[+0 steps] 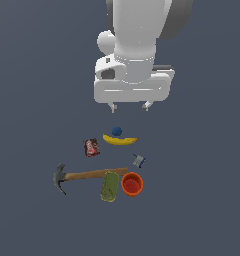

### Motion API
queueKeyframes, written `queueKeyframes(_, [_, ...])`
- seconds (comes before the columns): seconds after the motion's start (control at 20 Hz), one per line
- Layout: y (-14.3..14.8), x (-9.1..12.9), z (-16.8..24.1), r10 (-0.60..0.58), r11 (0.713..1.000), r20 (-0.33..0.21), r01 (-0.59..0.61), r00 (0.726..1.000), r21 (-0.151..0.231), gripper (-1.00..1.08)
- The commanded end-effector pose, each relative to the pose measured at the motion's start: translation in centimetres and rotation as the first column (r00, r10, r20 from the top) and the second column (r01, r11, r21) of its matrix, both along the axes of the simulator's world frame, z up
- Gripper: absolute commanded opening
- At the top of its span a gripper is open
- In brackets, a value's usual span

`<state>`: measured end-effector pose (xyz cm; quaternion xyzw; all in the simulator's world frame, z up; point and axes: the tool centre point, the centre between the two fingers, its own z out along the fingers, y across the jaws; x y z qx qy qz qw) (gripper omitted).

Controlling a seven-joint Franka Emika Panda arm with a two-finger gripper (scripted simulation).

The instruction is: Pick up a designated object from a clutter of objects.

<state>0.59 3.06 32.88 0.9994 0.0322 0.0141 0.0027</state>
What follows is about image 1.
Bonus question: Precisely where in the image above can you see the small grey and blue clamp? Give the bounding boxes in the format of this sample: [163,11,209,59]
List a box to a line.
[132,153,147,169]

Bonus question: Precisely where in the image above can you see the small blue ball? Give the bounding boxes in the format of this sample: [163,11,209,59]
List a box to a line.
[111,126,123,137]

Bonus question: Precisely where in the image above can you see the wooden handled claw hammer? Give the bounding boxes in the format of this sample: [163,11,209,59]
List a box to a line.
[52,162,129,196]

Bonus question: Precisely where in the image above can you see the green oval tin can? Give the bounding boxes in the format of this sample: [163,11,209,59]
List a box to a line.
[100,170,120,203]

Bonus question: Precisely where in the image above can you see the red and brown box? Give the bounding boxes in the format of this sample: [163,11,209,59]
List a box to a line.
[83,138,101,158]

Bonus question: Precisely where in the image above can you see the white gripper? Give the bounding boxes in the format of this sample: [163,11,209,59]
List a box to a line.
[93,55,176,114]

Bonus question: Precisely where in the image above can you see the orange red cup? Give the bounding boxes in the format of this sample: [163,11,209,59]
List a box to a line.
[120,171,144,198]

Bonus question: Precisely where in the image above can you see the yellow banana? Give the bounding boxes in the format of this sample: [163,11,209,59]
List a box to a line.
[102,133,138,146]

